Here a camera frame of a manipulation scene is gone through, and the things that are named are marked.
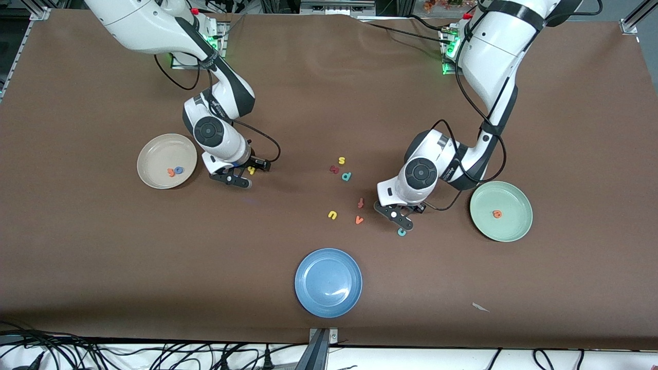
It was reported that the brown table cover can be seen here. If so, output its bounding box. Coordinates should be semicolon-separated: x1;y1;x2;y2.
0;9;658;351

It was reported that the beige plate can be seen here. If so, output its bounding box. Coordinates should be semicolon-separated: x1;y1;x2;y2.
137;134;198;190

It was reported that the green plate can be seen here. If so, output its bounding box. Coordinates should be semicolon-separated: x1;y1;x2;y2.
470;181;534;243

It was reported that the blue plate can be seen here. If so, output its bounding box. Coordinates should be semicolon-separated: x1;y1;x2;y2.
295;248;363;318

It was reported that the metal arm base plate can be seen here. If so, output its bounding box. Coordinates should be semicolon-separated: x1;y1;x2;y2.
440;23;463;76
170;22;228;70

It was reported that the grey metal bracket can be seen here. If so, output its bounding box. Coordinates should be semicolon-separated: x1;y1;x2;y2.
296;328;339;370

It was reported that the grey metal frame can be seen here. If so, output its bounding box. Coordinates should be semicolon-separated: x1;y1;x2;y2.
300;0;377;15

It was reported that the black cable to arm base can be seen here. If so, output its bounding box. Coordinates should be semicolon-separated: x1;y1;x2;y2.
366;22;447;40
409;14;455;32

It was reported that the aluminium frame profile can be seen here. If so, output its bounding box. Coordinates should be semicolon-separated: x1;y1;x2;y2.
0;0;52;101
619;0;658;35

